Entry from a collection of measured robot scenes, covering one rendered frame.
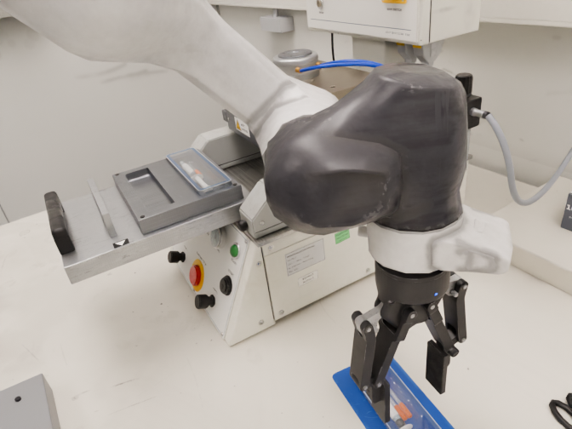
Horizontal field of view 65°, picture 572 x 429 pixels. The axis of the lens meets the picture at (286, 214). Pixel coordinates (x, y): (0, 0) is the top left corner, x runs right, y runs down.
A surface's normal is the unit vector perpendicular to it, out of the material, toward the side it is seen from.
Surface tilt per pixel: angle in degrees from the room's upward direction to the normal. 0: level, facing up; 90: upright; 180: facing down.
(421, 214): 76
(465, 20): 90
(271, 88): 93
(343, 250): 90
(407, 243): 89
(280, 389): 0
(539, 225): 0
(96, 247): 0
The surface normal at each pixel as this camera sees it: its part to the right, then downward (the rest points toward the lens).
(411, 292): -0.25, 0.52
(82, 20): 0.15, 0.86
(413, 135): -0.11, 0.25
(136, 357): -0.11, -0.85
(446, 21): 0.49, 0.40
